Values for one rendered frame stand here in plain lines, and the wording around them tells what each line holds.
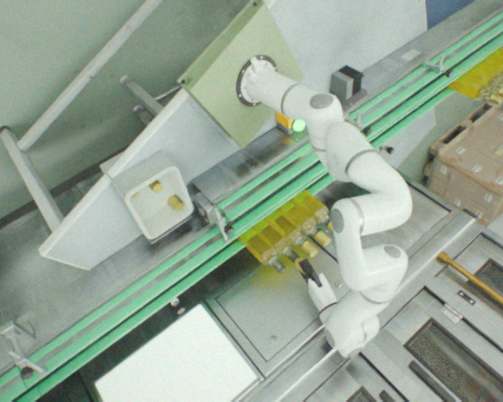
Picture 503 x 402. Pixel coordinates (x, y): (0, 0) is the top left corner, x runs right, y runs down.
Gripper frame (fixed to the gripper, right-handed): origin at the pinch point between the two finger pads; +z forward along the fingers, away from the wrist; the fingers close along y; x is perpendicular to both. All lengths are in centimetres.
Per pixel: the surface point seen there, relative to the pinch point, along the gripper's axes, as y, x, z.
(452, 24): 15, -109, 69
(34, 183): 21, 70, 60
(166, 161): 34, 27, 32
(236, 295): -12.5, 22.3, 8.1
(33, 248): -15, 90, 67
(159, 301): -3.0, 45.7, 12.6
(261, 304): -12.6, 16.2, 1.4
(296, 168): 13.7, -11.6, 27.7
